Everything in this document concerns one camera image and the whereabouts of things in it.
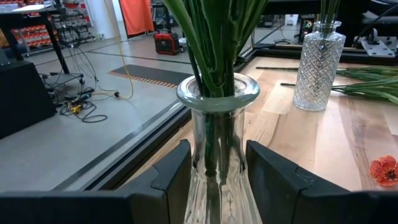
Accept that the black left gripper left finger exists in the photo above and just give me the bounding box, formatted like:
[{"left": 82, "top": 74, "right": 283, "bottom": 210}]
[{"left": 0, "top": 139, "right": 192, "bottom": 224}]

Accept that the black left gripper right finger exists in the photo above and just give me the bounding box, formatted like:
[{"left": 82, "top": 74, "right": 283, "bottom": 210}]
[{"left": 246, "top": 140, "right": 398, "bottom": 224}]

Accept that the flared clear glass vase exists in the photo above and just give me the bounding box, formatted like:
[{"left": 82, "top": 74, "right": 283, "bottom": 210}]
[{"left": 176, "top": 72, "right": 264, "bottom": 224}]

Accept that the diamond-cut clear glass vase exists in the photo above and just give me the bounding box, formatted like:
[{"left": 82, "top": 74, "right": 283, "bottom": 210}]
[{"left": 293, "top": 20, "right": 347, "bottom": 112}]

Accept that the dark mat orange striped edge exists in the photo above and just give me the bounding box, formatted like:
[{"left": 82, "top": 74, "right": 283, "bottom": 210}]
[{"left": 107, "top": 63, "right": 194, "bottom": 90}]

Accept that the blue artificial flower spray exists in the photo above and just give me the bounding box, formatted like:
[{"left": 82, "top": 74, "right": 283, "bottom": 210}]
[{"left": 279, "top": 77, "right": 398, "bottom": 106}]

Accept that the red black machine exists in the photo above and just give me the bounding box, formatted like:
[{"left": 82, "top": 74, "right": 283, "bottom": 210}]
[{"left": 153, "top": 30, "right": 182, "bottom": 57}]

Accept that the black cabinet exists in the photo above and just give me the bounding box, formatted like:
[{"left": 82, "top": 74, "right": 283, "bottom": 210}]
[{"left": 0, "top": 60, "right": 57, "bottom": 140}]

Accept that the black computer with coloured lights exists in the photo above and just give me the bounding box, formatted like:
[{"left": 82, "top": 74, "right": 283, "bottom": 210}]
[{"left": 297, "top": 14, "right": 315, "bottom": 44}]

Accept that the silver mounting plate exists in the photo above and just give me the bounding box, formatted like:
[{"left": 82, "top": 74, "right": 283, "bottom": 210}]
[{"left": 359, "top": 27, "right": 398, "bottom": 59}]

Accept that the black legged table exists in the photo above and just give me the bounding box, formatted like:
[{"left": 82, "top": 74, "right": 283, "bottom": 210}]
[{"left": 0, "top": 2, "right": 71, "bottom": 75}]

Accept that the orange partition panel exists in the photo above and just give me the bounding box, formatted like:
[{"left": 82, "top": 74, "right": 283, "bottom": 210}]
[{"left": 119, "top": 0, "right": 155, "bottom": 37}]

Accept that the shelf with red bins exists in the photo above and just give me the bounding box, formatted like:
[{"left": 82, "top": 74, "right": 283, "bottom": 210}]
[{"left": 18, "top": 12, "right": 96, "bottom": 57}]

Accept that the black power cable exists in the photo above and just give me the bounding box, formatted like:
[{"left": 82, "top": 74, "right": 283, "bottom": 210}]
[{"left": 40, "top": 90, "right": 121, "bottom": 124}]

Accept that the yellow extension cable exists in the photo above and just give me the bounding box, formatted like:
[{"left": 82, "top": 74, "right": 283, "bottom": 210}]
[{"left": 70, "top": 0, "right": 135, "bottom": 115}]

